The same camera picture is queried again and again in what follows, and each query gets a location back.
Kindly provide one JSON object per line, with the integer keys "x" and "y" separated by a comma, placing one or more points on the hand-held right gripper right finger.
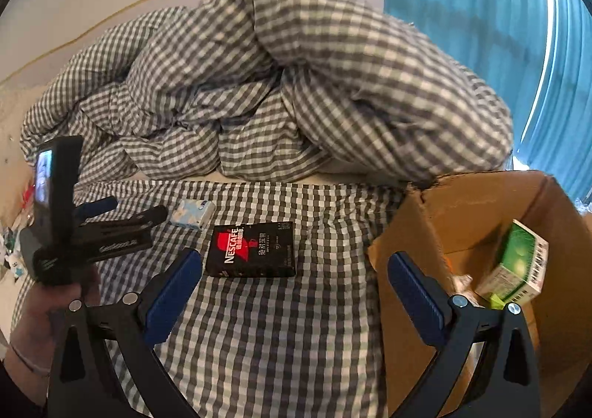
{"x": 416, "y": 295}

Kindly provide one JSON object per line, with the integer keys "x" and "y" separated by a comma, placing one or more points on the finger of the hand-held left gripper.
{"x": 138, "y": 218}
{"x": 99, "y": 206}

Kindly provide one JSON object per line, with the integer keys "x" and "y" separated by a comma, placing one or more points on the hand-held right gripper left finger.
{"x": 173, "y": 293}

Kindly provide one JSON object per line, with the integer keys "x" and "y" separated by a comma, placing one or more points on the brown cardboard box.
{"x": 416, "y": 233}

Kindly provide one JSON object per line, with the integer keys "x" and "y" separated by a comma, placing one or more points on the green snack packet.
{"x": 498, "y": 302}

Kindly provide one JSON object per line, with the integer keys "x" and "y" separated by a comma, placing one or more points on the black coffee box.
{"x": 252, "y": 249}

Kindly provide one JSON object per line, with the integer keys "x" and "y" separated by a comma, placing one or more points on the green and white medicine box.
{"x": 513, "y": 260}

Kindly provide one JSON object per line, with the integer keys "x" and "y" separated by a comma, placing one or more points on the person's left forearm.
{"x": 21, "y": 390}

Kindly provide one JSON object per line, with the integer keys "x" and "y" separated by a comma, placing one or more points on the person's left hand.
{"x": 41, "y": 321}

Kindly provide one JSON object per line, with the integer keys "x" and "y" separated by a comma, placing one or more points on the red packet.
{"x": 28, "y": 193}

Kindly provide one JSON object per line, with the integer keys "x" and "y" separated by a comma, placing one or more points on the blue and white tissue pack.
{"x": 190, "y": 213}

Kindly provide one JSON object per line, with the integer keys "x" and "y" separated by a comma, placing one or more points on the grey checked bed sheet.
{"x": 277, "y": 344}

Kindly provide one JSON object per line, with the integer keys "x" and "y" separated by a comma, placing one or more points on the grey checked duvet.
{"x": 300, "y": 75}

